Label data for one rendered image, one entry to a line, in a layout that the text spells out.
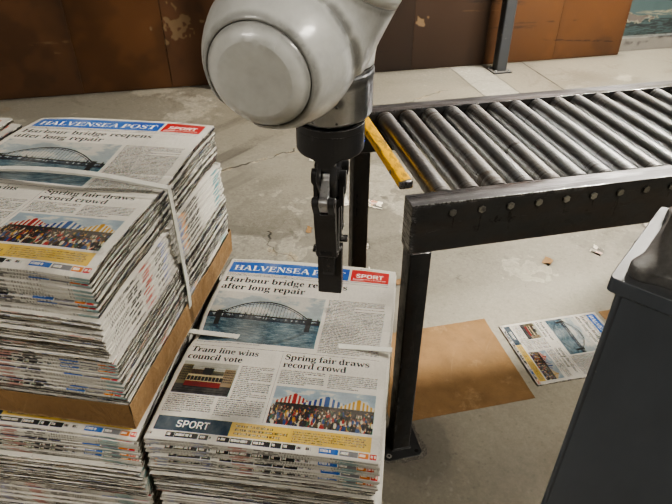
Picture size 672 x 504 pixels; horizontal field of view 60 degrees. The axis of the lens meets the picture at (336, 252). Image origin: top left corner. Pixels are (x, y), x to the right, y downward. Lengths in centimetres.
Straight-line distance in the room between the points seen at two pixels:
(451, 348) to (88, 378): 150
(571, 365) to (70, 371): 166
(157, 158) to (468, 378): 138
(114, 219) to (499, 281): 186
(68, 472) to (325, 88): 63
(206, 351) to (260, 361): 8
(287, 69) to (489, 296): 197
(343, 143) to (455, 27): 404
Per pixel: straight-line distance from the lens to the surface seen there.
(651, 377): 82
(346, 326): 86
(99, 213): 72
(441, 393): 190
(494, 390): 194
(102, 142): 89
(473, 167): 140
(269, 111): 39
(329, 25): 39
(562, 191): 134
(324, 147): 62
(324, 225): 65
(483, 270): 241
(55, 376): 74
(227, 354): 83
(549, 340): 215
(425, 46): 458
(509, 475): 176
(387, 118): 161
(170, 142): 86
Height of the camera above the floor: 141
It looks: 35 degrees down
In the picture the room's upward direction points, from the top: straight up
